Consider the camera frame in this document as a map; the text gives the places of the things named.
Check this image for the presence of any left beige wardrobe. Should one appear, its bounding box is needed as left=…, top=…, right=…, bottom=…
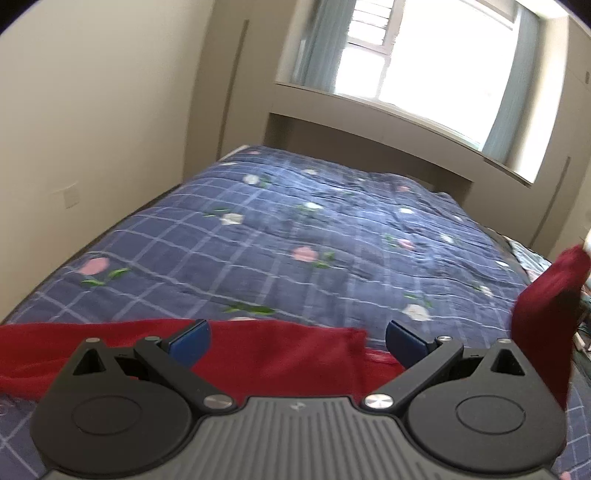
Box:
left=183, top=0, right=297, bottom=179

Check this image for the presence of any blue plaid floral quilt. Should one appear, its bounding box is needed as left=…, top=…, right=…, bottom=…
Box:
left=1, top=146, right=590, bottom=479

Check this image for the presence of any dark red knit garment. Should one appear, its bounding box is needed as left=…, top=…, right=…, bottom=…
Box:
left=1, top=246, right=590, bottom=407

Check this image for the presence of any bedroom window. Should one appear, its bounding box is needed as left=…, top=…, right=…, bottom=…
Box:
left=334, top=0, right=519, bottom=150

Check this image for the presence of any left grey-blue curtain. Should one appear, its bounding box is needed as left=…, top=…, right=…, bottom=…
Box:
left=291, top=0, right=356, bottom=93

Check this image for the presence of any right grey-blue curtain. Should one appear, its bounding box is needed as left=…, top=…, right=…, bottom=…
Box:
left=482, top=3, right=540, bottom=164

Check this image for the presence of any grey-blue curtain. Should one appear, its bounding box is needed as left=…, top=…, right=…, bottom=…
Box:
left=482, top=3, right=540, bottom=164
left=291, top=0, right=356, bottom=93

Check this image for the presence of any white wall socket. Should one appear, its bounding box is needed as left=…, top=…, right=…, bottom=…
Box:
left=53, top=183, right=81, bottom=209

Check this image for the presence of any beige headboard cabinet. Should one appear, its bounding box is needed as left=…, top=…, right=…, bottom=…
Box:
left=263, top=80, right=537, bottom=218

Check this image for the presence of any beige wardrobe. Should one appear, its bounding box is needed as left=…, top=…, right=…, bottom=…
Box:
left=183, top=0, right=297, bottom=179
left=528, top=15, right=590, bottom=259

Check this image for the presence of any right beige wardrobe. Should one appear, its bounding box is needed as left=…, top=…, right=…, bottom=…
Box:
left=528, top=15, right=590, bottom=259

